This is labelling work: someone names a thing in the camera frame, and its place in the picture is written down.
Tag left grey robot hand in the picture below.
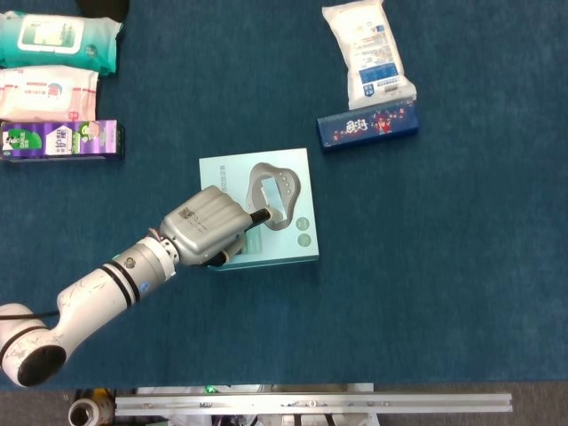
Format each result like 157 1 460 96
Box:
158 185 273 272

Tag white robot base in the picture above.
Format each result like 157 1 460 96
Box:
136 383 376 426

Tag teal Philips speaker box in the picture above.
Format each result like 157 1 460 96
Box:
198 147 320 272

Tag purple toothpaste box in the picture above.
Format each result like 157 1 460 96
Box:
0 119 126 162

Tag dark blue printed box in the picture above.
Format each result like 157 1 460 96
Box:
316 99 421 154

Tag pink wet wipes pack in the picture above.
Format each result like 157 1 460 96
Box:
0 65 100 123

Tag green wet wipes pack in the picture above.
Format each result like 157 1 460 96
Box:
0 11 123 77

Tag brown tape roll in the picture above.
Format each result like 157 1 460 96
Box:
67 398 101 426

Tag black mesh pen holder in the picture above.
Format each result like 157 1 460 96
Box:
75 0 131 23

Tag white wipes pack blue print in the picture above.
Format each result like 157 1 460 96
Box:
321 0 418 111

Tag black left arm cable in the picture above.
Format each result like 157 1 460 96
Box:
0 310 61 322

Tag aluminium profile rail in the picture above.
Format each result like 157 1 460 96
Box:
114 391 514 417

